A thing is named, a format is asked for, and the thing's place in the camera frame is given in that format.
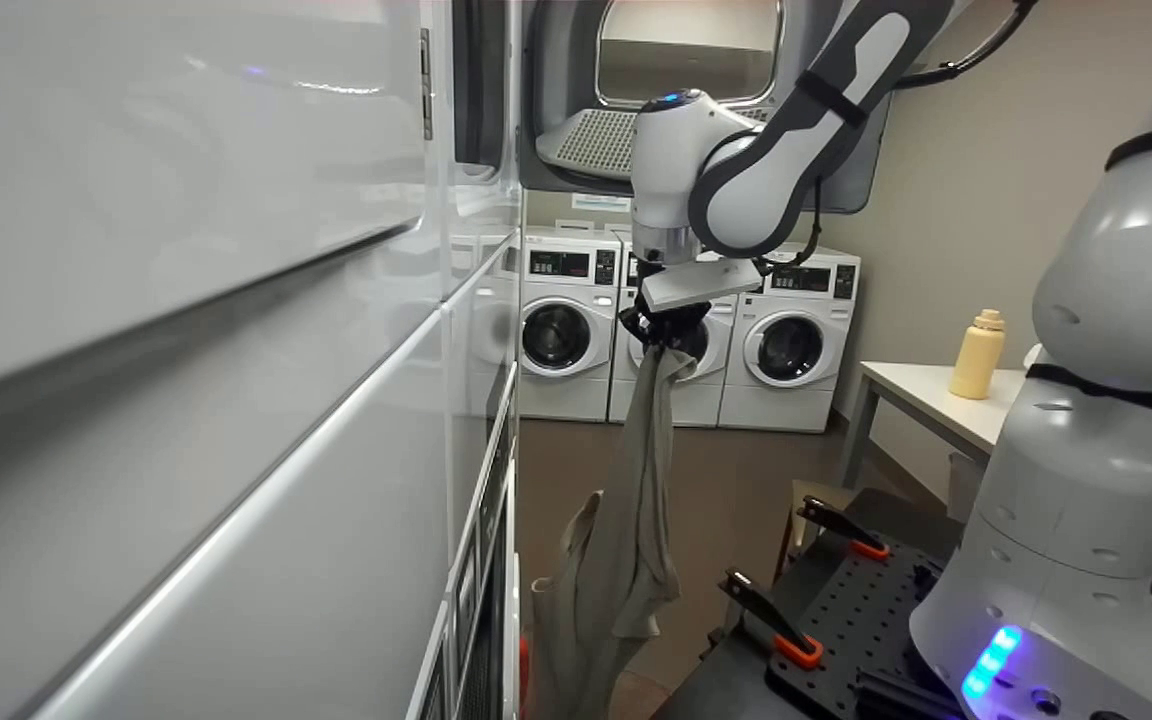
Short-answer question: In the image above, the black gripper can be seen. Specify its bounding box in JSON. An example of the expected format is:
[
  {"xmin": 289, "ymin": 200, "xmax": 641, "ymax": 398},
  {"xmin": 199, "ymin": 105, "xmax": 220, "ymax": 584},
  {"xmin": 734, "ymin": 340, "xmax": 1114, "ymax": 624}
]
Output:
[{"xmin": 617, "ymin": 302, "xmax": 711, "ymax": 367}]

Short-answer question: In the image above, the grey brown cloth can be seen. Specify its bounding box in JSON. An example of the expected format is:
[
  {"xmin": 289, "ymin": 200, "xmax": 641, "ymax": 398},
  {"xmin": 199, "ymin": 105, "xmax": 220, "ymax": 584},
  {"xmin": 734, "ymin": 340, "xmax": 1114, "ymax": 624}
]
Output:
[{"xmin": 527, "ymin": 333, "xmax": 687, "ymax": 720}]

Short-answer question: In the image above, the white dryer door with handle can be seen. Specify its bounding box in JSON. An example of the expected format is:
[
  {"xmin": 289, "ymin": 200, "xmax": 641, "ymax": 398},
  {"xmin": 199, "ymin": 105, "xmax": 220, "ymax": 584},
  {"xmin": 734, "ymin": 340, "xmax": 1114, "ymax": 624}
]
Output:
[{"xmin": 515, "ymin": 0, "xmax": 914, "ymax": 217}]

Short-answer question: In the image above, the white front load washer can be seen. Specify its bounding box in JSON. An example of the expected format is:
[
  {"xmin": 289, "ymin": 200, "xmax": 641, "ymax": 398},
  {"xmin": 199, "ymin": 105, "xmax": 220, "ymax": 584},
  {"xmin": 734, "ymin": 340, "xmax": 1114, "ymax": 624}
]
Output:
[
  {"xmin": 607, "ymin": 236, "xmax": 747, "ymax": 432},
  {"xmin": 716, "ymin": 243, "xmax": 866, "ymax": 436},
  {"xmin": 514, "ymin": 231, "xmax": 628, "ymax": 428}
]

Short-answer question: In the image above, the white stacked dryer numbered five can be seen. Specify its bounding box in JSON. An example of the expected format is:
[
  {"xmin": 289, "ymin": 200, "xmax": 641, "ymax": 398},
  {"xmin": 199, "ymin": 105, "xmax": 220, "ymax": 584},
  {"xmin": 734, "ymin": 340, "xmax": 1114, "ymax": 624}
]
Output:
[{"xmin": 420, "ymin": 0, "xmax": 527, "ymax": 720}]

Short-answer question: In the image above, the black clamp with orange tip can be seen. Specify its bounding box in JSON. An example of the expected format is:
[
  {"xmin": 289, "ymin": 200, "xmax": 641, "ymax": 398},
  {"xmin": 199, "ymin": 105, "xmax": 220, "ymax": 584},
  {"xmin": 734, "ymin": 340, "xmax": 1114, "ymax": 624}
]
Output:
[
  {"xmin": 716, "ymin": 567, "xmax": 829, "ymax": 673},
  {"xmin": 798, "ymin": 494, "xmax": 897, "ymax": 567}
]

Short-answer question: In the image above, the white folding table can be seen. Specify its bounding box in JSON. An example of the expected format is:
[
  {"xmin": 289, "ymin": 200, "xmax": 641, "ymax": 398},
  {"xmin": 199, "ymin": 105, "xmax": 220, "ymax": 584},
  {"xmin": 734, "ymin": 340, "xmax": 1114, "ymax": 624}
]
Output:
[{"xmin": 841, "ymin": 355, "xmax": 1152, "ymax": 605}]

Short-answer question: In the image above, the yellow plastic bottle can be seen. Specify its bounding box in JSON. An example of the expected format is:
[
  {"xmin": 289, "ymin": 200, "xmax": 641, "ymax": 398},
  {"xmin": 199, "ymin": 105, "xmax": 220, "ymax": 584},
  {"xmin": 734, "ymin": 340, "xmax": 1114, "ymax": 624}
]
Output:
[{"xmin": 950, "ymin": 304, "xmax": 1014, "ymax": 405}]

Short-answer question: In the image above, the white stacked dryer numbered four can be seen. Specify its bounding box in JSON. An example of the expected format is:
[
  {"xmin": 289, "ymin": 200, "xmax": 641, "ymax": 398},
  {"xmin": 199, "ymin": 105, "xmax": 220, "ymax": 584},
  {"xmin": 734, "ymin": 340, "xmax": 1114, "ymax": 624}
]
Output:
[{"xmin": 0, "ymin": 0, "xmax": 453, "ymax": 720}]

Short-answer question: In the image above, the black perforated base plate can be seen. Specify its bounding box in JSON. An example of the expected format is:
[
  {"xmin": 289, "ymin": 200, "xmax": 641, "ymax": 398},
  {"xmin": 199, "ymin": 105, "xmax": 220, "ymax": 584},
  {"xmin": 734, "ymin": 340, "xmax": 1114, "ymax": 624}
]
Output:
[{"xmin": 651, "ymin": 486, "xmax": 1009, "ymax": 720}]

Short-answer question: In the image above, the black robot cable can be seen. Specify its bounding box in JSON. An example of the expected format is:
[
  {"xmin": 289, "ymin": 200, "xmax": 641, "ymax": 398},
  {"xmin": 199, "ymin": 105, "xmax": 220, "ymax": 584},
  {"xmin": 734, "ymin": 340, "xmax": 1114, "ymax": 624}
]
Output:
[{"xmin": 752, "ymin": 0, "xmax": 1046, "ymax": 271}]

